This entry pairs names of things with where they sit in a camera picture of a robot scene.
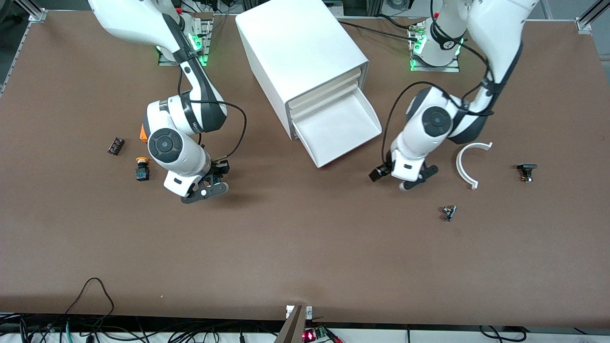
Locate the white lowest drawer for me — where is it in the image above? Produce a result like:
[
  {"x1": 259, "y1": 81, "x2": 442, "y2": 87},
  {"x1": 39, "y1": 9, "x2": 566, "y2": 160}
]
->
[{"x1": 292, "y1": 87, "x2": 383, "y2": 169}]

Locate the white middle drawer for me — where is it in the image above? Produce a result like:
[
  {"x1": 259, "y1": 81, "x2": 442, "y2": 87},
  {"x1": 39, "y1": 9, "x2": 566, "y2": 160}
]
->
[{"x1": 289, "y1": 80, "x2": 359, "y2": 120}]

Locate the white highest drawer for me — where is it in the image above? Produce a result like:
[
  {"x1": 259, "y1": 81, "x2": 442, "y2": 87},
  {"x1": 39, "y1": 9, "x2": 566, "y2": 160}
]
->
[{"x1": 286, "y1": 68, "x2": 362, "y2": 107}]

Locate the white drawer cabinet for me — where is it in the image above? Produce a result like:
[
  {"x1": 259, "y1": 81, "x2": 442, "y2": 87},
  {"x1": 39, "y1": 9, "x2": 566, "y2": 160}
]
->
[{"x1": 235, "y1": 0, "x2": 370, "y2": 141}]

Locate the white curved plastic piece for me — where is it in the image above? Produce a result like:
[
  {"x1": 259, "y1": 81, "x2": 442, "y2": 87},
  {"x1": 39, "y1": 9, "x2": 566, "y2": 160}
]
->
[{"x1": 456, "y1": 142, "x2": 493, "y2": 191}]

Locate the circuit board with red LED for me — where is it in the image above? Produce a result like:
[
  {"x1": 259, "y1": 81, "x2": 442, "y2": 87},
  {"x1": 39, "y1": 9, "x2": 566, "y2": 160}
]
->
[{"x1": 301, "y1": 326, "x2": 329, "y2": 343}]

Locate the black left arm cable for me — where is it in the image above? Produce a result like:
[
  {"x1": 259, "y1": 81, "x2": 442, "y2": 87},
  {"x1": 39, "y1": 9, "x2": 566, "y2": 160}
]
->
[{"x1": 381, "y1": 0, "x2": 496, "y2": 165}]

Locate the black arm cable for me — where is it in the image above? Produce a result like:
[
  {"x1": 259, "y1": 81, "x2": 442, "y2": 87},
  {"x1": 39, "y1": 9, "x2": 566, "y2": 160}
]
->
[
  {"x1": 178, "y1": 67, "x2": 247, "y2": 162},
  {"x1": 381, "y1": 0, "x2": 496, "y2": 165}
]

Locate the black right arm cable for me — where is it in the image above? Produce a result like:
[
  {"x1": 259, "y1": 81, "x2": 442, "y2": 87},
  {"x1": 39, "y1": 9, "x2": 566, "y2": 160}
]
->
[{"x1": 178, "y1": 67, "x2": 247, "y2": 162}]

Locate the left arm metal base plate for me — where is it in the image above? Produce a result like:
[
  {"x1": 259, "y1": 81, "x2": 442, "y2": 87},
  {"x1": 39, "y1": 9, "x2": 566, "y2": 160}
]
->
[{"x1": 410, "y1": 24, "x2": 461, "y2": 73}]

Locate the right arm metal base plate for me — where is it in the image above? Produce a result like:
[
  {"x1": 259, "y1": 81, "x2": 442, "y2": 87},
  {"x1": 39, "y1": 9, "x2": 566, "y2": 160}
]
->
[{"x1": 158, "y1": 19, "x2": 211, "y2": 67}]

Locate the black looped cable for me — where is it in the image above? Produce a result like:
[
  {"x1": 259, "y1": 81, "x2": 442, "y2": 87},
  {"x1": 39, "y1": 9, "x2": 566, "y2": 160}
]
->
[{"x1": 64, "y1": 278, "x2": 115, "y2": 317}]

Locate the black table cable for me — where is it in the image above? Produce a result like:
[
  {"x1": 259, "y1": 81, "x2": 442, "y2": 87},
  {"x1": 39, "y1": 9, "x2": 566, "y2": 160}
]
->
[
  {"x1": 336, "y1": 20, "x2": 420, "y2": 41},
  {"x1": 376, "y1": 14, "x2": 416, "y2": 30}
]

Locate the aluminium frame profile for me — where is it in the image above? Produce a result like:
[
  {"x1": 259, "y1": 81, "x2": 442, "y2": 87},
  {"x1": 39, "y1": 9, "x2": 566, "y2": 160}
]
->
[
  {"x1": 574, "y1": 0, "x2": 610, "y2": 33},
  {"x1": 0, "y1": 0, "x2": 48, "y2": 96}
]

